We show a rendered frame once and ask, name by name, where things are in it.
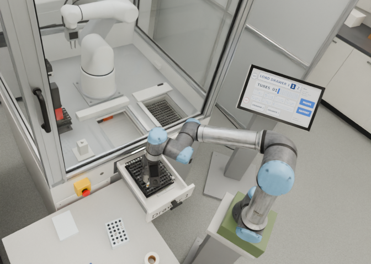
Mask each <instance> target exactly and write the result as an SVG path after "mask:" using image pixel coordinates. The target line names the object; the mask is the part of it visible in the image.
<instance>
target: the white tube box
mask: <svg viewBox="0 0 371 264"><path fill-rule="evenodd" d="M120 222H122V226H123V227H124V228H123V229H121V226H120ZM105 229H106V231H107V234H108V238H109V241H110V244H111V247H112V250H113V249H116V248H118V247H121V246H123V245H126V244H128V243H129V241H130V240H129V237H128V234H127V232H126V228H125V226H124V223H123V220H122V218H118V219H115V220H112V221H110V222H107V223H105ZM115 232H117V236H115ZM117 240H120V242H119V243H117Z"/></svg>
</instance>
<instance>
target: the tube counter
mask: <svg viewBox="0 0 371 264"><path fill-rule="evenodd" d="M271 92H272V93H276V94H279V95H281V96H285V97H288V98H291V99H294V100H298V97H299V94H297V93H294V92H291V91H287V90H285V89H282V88H279V87H276V86H273V88H272V90H271Z"/></svg>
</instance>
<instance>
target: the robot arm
mask: <svg viewBox="0 0 371 264"><path fill-rule="evenodd" d="M194 141H200V142H207V143H211V144H218V145H225V146H232V147H239V148H243V149H250V150H257V151H258V152H259V153H260V154H264V155H263V160H262V163H261V166H260V168H259V171H258V174H257V176H256V182H257V186H253V187H252V188H251V189H249V190H248V192H247V194H246V195H245V197H244V198H243V200H241V201H238V202H237V203H236V204H235V205H234V207H233V209H232V216H233V219H234V221H235V222H236V223H237V227H236V235H237V236H238V237H239V238H241V239H243V240H245V241H247V242H251V243H259V242H260V241H261V239H262V234H263V231H264V229H265V227H266V225H267V223H268V218H267V215H268V213H269V212H270V210H271V208H272V206H273V204H274V202H275V200H276V199H277V197H278V196H281V195H282V194H286V193H288V192H289V191H290V190H291V188H292V186H293V184H294V178H295V177H294V175H295V167H296V160H297V157H298V151H297V148H296V146H295V144H294V143H293V142H292V141H291V140H290V139H289V138H288V137H287V136H285V135H283V134H281V133H278V132H275V131H270V130H262V131H260V132H259V131H250V130H242V129H233V128H224V127H220V126H211V125H203V124H201V123H200V121H198V120H196V119H194V118H189V119H187V121H186V122H185V123H184V124H183V126H182V128H181V130H180V132H179V133H178V135H177V137H176V138H175V140H174V139H172V138H170V137H168V136H167V132H166V131H165V130H164V129H163V128H160V127H155V128H152V129H151V130H150V132H149V135H148V137H147V145H146V151H144V153H145V154H142V159H141V162H142V168H143V170H142V171H141V173H140V174H141V178H142V180H143V181H144V182H145V183H148V178H149V184H150V187H151V188H152V187H160V186H161V182H160V174H161V168H160V166H159V165H160V163H159V161H160V159H161V157H162V154H163V155H165V156H167V157H169V158H172V159H174V160H176V161H177V162H180V163H183V164H185V165H186V164H187V163H188V162H189V160H190V158H191V156H192V154H193V151H194V149H193V148H191V146H192V144H193V142H194Z"/></svg>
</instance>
